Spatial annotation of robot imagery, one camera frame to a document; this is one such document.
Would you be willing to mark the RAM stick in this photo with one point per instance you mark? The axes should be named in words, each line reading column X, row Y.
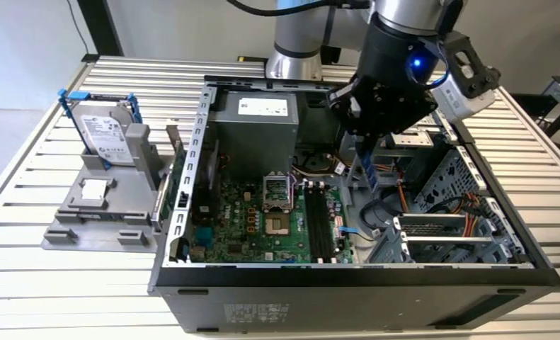
column 368, row 166
column 102, row 214

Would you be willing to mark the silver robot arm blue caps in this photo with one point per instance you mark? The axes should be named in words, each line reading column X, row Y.
column 299, row 42

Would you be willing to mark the RAM slot white clips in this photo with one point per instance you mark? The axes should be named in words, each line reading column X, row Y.
column 327, row 223
column 316, row 223

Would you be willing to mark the white barcode tag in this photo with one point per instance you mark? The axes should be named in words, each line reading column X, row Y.
column 339, row 169

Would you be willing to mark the grey power supply unit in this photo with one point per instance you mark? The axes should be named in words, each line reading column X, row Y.
column 256, row 141

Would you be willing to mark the thin metal locking lever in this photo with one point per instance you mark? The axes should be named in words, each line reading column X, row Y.
column 294, row 191

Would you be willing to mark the black bar yellow tip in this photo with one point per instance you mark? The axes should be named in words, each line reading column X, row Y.
column 247, row 59

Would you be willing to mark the silver perforated disk bay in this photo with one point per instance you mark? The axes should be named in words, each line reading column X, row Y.
column 431, row 226

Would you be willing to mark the CPU socket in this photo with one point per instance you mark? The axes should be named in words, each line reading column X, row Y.
column 278, row 224

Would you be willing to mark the black case fan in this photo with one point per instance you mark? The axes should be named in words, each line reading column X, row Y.
column 212, row 170

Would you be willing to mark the green motherboard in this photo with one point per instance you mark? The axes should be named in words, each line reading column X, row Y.
column 284, row 244

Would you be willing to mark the black open PC case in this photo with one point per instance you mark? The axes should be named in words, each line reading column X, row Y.
column 308, row 304

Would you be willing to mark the hard disk in blue carrier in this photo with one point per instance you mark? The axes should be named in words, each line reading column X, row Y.
column 102, row 134

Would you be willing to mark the grey plastic parts rack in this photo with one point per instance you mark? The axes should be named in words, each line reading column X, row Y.
column 123, row 191

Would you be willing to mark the silver CPU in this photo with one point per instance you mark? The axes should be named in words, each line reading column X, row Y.
column 92, row 190

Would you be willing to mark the black camera bracket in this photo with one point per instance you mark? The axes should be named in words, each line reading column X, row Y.
column 484, row 76

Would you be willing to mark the black upright post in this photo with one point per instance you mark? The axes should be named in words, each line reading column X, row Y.
column 100, row 28

